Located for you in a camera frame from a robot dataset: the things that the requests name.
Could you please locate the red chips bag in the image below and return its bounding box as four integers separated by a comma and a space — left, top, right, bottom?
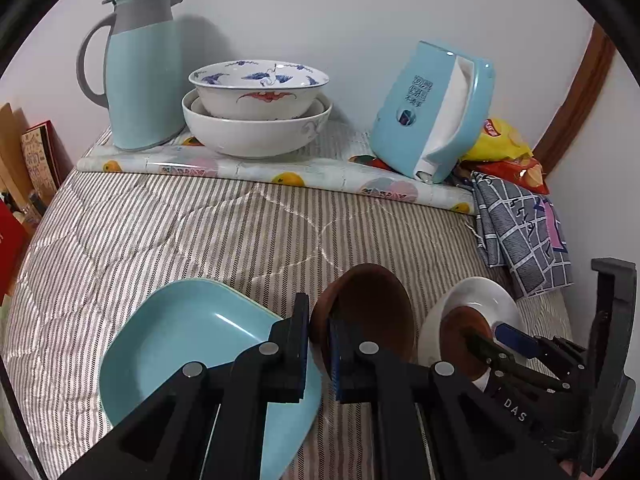
457, 155, 551, 196

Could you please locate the green square plate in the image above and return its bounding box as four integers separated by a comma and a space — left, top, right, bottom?
210, 282, 283, 321

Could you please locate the small brown bowl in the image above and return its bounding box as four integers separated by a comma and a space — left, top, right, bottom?
310, 263, 416, 376
439, 307, 496, 381

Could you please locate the fruit print table mat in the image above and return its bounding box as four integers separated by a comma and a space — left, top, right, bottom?
77, 127, 476, 216

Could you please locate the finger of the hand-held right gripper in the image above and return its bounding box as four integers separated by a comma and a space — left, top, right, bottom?
492, 324, 587, 378
467, 334, 566, 397

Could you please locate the painted porcelain bowl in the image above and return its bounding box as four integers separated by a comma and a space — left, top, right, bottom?
188, 60, 331, 120

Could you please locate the brown paper bag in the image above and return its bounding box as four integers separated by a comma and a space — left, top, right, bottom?
0, 102, 32, 201

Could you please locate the large white patterned bowl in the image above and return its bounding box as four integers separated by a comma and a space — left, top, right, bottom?
181, 89, 333, 158

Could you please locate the wooden door frame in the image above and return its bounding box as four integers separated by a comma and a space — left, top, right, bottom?
532, 22, 616, 173

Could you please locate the red paper bag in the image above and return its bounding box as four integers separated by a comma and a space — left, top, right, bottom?
0, 200, 28, 301

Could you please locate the striped quilted blanket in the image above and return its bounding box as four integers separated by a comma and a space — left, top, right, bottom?
0, 130, 576, 480

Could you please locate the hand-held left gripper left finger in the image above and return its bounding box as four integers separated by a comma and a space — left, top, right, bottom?
60, 292, 311, 480

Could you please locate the light blue thermos jug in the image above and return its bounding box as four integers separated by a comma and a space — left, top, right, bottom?
76, 0, 187, 152

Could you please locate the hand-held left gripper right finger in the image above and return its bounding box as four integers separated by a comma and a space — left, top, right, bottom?
327, 317, 566, 480

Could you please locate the yellow chips bag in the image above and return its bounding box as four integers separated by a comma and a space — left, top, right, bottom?
460, 117, 533, 162

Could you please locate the grey checked cloth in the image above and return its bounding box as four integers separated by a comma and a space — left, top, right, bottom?
470, 171, 573, 298

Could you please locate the blue square plate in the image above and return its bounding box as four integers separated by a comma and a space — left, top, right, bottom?
99, 279, 323, 478

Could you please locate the light blue tissue box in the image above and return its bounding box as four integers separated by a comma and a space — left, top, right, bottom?
370, 41, 497, 184

